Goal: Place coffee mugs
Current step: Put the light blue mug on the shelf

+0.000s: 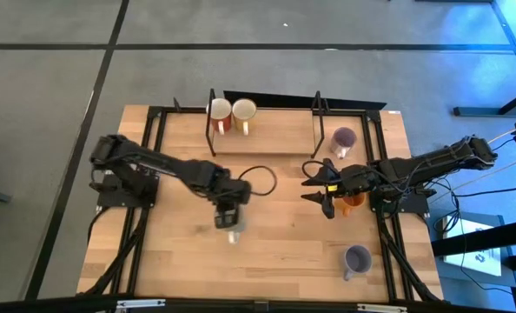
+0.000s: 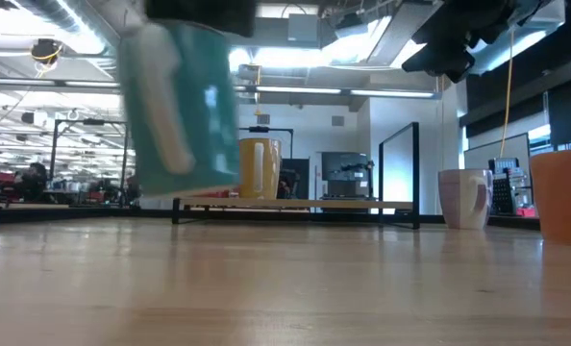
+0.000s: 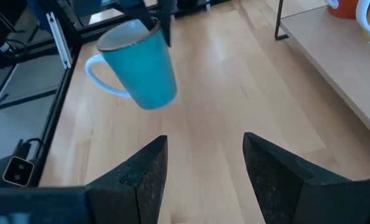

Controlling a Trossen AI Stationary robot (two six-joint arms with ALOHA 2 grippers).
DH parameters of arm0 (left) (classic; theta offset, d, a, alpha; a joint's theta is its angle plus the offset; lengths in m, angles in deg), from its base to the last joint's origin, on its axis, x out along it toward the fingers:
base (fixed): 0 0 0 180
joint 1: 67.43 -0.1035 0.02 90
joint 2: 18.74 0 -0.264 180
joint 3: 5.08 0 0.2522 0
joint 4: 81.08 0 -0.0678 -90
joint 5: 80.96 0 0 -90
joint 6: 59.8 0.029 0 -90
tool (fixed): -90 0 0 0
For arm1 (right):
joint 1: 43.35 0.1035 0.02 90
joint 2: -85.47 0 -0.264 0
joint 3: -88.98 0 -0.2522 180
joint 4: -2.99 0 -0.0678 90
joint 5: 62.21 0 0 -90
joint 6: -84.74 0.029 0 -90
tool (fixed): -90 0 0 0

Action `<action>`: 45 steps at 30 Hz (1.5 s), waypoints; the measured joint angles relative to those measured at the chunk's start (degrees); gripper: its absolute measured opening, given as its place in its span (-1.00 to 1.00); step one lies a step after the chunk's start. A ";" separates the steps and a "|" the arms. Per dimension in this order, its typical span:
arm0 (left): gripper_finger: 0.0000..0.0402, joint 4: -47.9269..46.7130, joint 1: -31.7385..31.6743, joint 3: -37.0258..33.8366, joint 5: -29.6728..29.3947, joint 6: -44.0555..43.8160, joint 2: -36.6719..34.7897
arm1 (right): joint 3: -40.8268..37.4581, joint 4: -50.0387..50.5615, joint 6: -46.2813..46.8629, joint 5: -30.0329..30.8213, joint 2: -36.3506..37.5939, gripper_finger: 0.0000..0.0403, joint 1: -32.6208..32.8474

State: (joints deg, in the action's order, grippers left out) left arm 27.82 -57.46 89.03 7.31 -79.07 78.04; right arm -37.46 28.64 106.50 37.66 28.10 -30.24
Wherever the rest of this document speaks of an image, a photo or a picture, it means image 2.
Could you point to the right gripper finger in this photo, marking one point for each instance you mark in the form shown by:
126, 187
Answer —
439, 65

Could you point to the orange faceted mug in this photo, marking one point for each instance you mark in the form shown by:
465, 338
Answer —
564, 197

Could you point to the black coffee machine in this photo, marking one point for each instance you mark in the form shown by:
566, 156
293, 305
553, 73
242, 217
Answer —
345, 175

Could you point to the white partition board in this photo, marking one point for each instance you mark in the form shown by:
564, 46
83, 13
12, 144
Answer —
497, 151

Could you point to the long ceiling light bar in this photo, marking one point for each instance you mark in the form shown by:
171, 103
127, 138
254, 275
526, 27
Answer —
314, 90

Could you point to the pink and white faceted mug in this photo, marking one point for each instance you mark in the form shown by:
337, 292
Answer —
458, 202

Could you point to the small red box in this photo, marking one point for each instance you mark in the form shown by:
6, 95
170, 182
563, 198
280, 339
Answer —
526, 212

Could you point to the person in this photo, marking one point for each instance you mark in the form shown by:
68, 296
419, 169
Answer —
35, 180

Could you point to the grey wall vent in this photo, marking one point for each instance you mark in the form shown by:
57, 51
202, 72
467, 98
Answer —
338, 120
263, 119

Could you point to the black background rig frame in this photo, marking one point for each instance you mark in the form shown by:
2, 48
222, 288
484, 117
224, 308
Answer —
266, 129
54, 158

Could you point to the wooden shelf black metal frame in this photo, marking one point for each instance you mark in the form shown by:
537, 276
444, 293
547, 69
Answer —
314, 204

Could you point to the black aluminium rig frame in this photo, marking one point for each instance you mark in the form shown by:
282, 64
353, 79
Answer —
74, 215

